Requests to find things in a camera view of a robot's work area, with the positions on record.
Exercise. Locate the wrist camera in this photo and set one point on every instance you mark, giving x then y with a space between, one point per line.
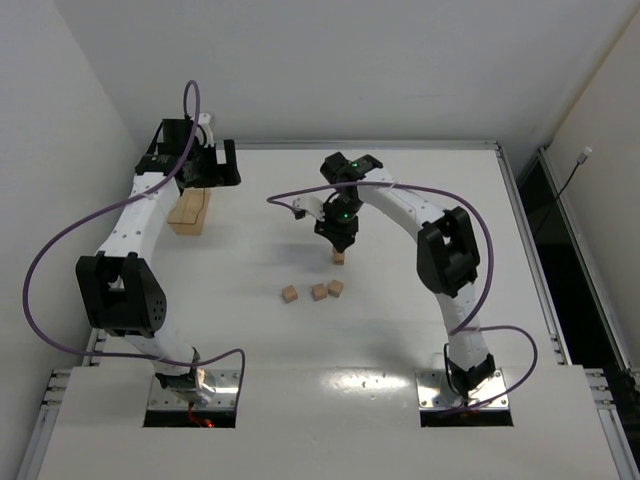
205 134
308 205

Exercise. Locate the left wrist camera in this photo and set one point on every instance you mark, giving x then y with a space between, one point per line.
205 134

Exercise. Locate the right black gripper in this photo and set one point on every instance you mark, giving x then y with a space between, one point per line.
338 228

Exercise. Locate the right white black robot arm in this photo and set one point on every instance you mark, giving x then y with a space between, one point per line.
447 253

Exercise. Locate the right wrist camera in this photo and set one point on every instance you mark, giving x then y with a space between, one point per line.
308 205

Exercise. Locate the metal base plate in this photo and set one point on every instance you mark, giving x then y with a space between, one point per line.
435 395
217 392

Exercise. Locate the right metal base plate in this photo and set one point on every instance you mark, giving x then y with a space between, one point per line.
435 395

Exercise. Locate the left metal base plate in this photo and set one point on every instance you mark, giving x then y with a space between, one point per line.
217 392

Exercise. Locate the aluminium table frame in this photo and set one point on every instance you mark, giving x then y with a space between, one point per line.
325 313

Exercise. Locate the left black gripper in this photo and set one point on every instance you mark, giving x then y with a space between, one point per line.
220 163

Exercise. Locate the wooden block tray box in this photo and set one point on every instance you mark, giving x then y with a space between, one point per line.
188 216

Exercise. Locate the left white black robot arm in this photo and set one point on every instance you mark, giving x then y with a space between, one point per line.
171 188

